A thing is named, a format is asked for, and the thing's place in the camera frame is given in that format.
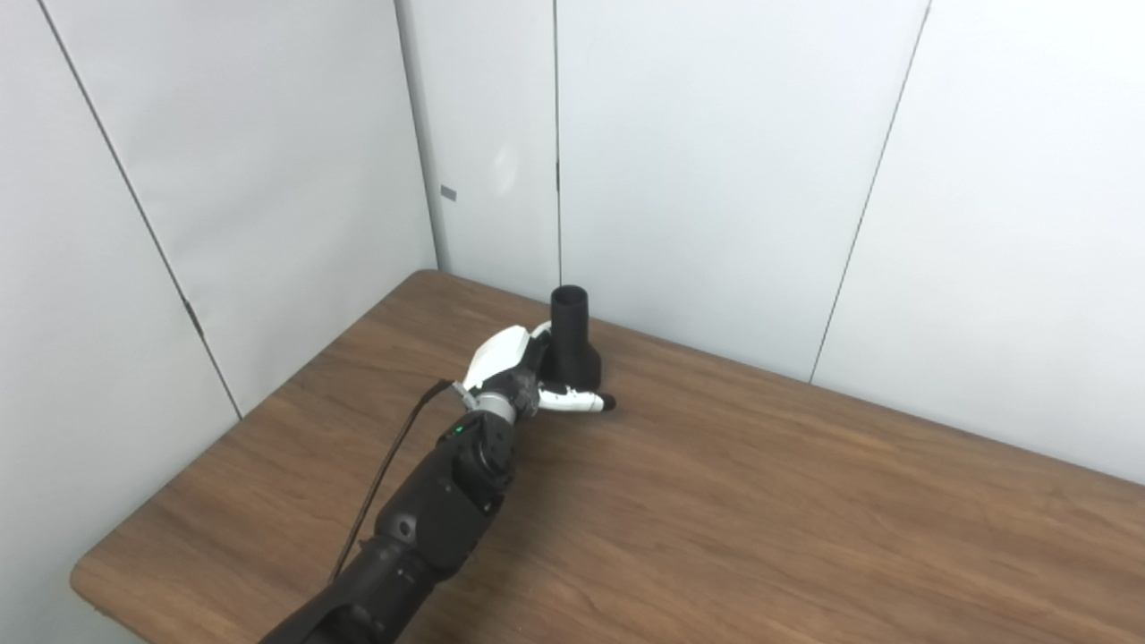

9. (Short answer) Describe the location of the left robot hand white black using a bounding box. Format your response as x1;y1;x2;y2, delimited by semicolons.
452;320;617;423

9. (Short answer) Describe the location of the black nozzle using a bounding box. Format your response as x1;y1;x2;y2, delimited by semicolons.
540;284;603;391

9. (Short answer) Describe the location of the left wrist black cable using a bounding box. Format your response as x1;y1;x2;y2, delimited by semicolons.
327;378;455;584

